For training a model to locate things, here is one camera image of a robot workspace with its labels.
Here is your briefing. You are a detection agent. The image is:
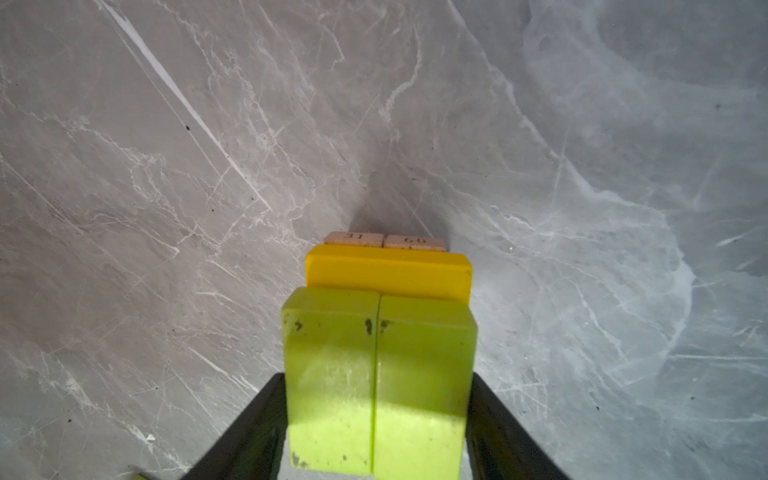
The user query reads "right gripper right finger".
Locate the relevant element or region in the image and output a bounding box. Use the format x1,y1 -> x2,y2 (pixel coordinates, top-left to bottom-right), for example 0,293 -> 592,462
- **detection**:
465,373 -> 569,480

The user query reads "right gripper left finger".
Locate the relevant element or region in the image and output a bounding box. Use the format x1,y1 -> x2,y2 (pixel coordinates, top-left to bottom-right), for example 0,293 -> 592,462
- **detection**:
184,373 -> 288,480

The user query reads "green block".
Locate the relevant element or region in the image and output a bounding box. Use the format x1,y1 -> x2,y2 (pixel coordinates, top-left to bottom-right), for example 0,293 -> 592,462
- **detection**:
373,296 -> 478,480
281,287 -> 380,476

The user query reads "yellow wood block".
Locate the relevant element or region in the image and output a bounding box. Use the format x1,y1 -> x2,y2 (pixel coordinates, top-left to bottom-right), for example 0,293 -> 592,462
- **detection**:
306,245 -> 473,304

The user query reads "plain natural wood plank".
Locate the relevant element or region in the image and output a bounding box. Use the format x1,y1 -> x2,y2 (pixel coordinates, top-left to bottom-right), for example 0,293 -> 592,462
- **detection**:
383,235 -> 448,252

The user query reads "printed natural wood plank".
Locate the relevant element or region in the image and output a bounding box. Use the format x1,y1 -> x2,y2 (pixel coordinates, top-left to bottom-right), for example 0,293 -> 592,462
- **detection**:
324,231 -> 385,248

